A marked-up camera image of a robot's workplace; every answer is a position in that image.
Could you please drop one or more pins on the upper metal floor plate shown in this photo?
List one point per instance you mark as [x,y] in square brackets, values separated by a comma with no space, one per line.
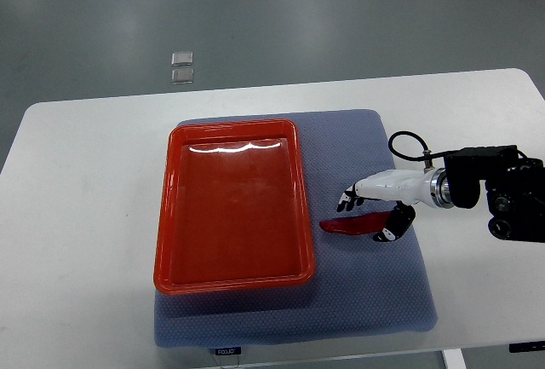
[182,58]

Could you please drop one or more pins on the white table leg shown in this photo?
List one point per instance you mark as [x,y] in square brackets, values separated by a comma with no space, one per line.
[453,359]

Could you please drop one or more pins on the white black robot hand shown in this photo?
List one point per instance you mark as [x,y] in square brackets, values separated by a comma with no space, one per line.
[405,187]

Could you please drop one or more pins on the lower metal floor plate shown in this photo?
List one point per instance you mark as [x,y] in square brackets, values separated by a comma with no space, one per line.
[183,75]

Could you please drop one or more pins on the red pepper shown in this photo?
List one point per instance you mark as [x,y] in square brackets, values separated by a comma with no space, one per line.
[370,223]

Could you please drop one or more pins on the blue-grey textured mat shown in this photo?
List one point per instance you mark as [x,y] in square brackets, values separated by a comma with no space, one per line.
[360,287]

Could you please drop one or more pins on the red plastic tray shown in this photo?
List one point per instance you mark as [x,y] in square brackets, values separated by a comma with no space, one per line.
[234,212]

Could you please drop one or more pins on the black table control panel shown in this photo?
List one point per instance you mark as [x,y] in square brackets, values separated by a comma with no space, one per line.
[526,347]

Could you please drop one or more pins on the black mat label tag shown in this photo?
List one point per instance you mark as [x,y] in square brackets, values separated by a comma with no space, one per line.
[228,351]

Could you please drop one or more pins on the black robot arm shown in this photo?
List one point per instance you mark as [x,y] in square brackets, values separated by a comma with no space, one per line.
[514,185]

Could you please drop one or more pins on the metal floor plate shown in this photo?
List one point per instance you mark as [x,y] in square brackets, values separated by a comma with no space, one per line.
[182,58]
[183,75]

